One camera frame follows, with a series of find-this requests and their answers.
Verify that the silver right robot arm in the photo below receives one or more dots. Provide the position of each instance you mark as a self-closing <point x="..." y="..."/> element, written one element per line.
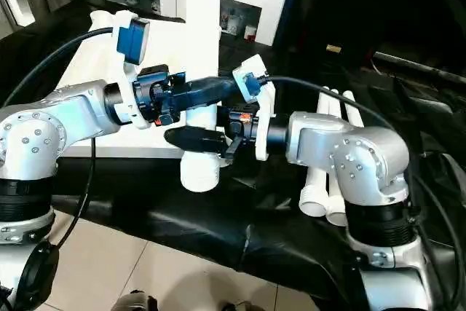
<point x="357" y="165"/>

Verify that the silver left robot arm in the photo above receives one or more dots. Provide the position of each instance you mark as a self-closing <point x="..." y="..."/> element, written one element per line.
<point x="44" y="136"/>

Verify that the white plastic table top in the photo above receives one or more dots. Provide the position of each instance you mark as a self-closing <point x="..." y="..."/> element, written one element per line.
<point x="95" y="71"/>

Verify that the black mat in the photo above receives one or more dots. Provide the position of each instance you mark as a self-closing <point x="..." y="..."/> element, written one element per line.
<point x="218" y="216"/>

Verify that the black case with yellow label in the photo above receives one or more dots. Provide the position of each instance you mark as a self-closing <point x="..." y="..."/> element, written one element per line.
<point x="364" y="5"/>

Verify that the long black bar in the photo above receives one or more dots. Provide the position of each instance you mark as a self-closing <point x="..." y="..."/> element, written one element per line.
<point x="419" y="63"/>

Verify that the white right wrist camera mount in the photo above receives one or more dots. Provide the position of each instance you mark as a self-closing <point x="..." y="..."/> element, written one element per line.
<point x="255" y="81"/>

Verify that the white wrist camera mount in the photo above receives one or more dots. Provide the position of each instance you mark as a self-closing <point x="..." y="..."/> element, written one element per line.
<point x="132" y="41"/>
<point x="255" y="81"/>

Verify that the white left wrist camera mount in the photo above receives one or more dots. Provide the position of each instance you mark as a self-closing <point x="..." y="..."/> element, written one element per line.
<point x="132" y="41"/>

